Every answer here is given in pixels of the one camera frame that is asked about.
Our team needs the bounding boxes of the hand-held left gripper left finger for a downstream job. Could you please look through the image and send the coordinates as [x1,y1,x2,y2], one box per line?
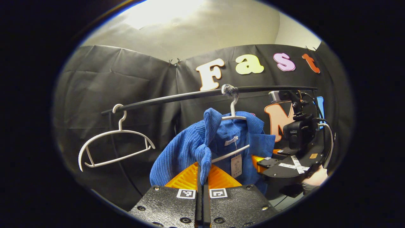
[128,162,203,228]

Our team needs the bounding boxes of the black backdrop cloth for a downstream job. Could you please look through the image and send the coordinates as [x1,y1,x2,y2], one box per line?
[53,43,353,211]

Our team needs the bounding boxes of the white cable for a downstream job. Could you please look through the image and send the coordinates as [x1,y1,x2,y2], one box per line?
[318,123,335,168]

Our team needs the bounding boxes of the blue corduroy jacket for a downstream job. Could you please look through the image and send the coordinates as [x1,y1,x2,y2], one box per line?
[149,108,276,195]

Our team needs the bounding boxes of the white plastic hanger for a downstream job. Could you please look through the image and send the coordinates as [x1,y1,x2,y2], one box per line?
[78,104,156,172]

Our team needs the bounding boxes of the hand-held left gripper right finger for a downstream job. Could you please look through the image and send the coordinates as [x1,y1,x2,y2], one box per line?
[204,164,279,228]

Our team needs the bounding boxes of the black clothes rack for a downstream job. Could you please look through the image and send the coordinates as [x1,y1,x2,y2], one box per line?
[101,85,320,198]

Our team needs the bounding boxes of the white hanger with taped hook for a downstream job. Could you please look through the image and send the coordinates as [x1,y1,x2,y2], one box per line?
[211,84,250,163]

